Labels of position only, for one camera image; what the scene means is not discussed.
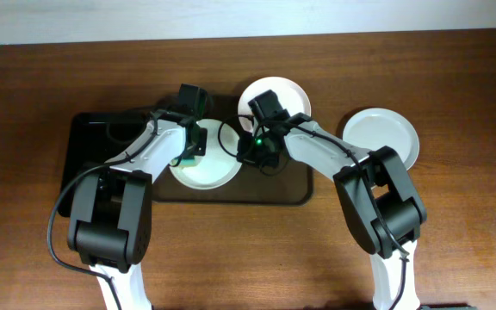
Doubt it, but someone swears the brown plastic tray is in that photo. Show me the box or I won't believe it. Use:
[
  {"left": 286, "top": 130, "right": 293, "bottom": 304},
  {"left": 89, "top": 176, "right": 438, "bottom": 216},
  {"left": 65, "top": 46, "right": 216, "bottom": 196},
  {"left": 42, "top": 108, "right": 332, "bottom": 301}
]
[{"left": 152, "top": 96, "right": 313, "bottom": 206}]

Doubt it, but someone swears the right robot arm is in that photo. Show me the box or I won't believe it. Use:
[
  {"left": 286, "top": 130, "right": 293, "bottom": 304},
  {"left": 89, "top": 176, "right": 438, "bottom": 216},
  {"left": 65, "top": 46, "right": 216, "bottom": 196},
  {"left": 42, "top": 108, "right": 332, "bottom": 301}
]
[{"left": 237, "top": 90, "right": 427, "bottom": 309}]

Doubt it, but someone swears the black plastic tray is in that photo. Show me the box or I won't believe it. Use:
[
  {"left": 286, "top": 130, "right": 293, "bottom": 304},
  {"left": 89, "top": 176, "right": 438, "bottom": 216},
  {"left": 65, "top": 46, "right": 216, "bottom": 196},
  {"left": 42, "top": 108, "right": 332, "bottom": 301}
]
[{"left": 57, "top": 112, "right": 154, "bottom": 219}]

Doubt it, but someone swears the white plate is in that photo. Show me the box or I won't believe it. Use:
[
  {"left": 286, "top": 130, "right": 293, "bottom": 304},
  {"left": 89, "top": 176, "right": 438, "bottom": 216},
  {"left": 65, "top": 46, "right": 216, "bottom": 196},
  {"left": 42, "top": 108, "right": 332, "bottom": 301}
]
[
  {"left": 238, "top": 77, "right": 312, "bottom": 116},
  {"left": 342, "top": 108, "right": 420, "bottom": 170},
  {"left": 170, "top": 119, "right": 242, "bottom": 190}
]

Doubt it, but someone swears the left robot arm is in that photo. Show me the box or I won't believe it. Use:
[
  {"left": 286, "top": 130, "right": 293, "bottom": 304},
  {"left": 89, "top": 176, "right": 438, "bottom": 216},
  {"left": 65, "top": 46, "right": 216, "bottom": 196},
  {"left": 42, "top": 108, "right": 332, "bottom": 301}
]
[{"left": 67, "top": 84, "right": 214, "bottom": 309}]

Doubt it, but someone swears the green sponge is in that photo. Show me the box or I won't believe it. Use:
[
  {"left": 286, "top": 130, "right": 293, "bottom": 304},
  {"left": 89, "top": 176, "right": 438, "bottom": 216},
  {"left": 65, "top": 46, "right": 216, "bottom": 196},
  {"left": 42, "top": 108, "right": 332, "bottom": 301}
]
[{"left": 169, "top": 156, "right": 198, "bottom": 167}]

